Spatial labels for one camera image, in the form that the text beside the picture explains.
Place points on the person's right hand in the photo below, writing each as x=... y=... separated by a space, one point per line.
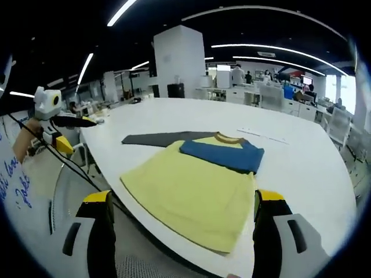
x=236 y=276

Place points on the white office chair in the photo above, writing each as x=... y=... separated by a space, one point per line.
x=272 y=96
x=339 y=124

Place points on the person's left hand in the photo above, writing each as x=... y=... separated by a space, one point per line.
x=34 y=128

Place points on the lit monitor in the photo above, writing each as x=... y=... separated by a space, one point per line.
x=307 y=80

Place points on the yellow blue black garment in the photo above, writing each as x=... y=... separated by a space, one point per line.
x=188 y=188

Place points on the small black object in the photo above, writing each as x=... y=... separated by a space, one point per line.
x=136 y=100

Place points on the row of white desks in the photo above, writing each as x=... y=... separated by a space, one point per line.
x=237 y=97

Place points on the grey mesh office chair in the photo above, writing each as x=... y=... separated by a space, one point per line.
x=136 y=263

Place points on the black cabinet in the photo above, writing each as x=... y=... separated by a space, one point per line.
x=176 y=90

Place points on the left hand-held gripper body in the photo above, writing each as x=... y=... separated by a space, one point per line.
x=46 y=105

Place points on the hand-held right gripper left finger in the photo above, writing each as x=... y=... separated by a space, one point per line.
x=98 y=231

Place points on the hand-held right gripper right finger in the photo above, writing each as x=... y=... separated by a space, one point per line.
x=269 y=231

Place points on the white worn device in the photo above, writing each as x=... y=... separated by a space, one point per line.
x=8 y=72

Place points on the white box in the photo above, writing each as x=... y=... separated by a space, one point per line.
x=223 y=79

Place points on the white square pillar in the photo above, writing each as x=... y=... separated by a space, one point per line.
x=178 y=58

